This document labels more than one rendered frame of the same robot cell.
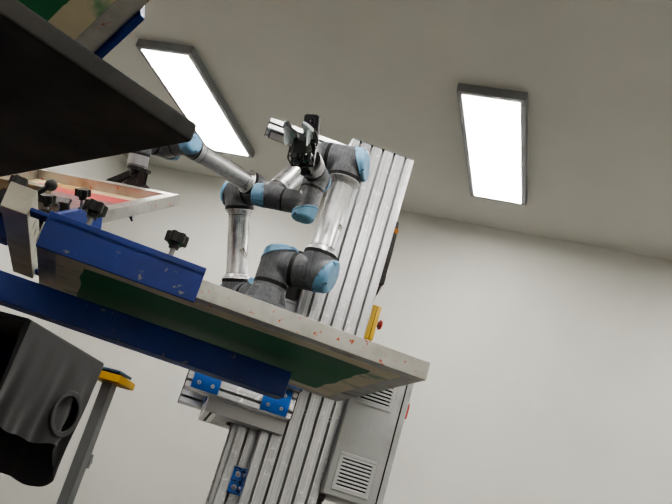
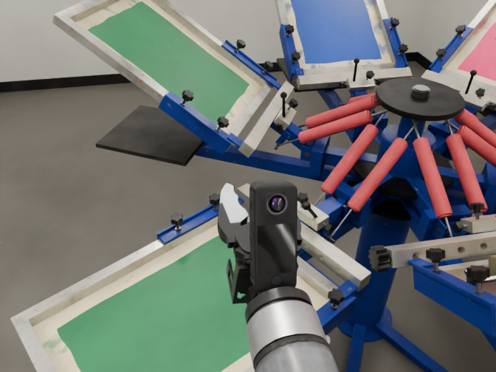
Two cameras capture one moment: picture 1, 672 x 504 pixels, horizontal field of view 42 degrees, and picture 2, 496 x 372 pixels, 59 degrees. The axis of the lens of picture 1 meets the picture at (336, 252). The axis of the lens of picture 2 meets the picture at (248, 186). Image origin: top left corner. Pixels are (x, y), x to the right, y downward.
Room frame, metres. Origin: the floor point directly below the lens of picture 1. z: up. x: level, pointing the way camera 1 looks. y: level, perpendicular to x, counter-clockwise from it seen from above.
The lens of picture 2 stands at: (2.68, 0.00, 2.04)
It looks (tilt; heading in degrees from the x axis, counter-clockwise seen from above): 38 degrees down; 152
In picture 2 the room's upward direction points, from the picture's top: straight up
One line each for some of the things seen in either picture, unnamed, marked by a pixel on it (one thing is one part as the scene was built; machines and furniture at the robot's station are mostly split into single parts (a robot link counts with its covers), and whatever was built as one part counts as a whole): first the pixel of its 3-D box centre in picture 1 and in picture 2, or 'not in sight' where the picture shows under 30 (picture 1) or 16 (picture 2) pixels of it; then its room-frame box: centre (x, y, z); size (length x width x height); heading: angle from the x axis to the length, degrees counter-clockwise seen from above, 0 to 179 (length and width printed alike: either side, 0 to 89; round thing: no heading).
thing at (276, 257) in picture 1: (278, 265); not in sight; (2.84, 0.17, 1.42); 0.13 x 0.12 x 0.14; 73
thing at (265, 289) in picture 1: (266, 296); not in sight; (2.84, 0.18, 1.31); 0.15 x 0.15 x 0.10
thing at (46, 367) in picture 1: (36, 396); not in sight; (2.68, 0.73, 0.77); 0.46 x 0.09 x 0.36; 163
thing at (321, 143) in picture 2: not in sight; (400, 169); (1.68, 1.23, 0.99); 0.82 x 0.79 x 0.12; 163
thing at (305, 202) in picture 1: (302, 203); not in sight; (2.55, 0.14, 1.55); 0.11 x 0.08 x 0.11; 73
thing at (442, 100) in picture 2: not in sight; (385, 225); (1.68, 1.23, 0.67); 0.40 x 0.40 x 1.35
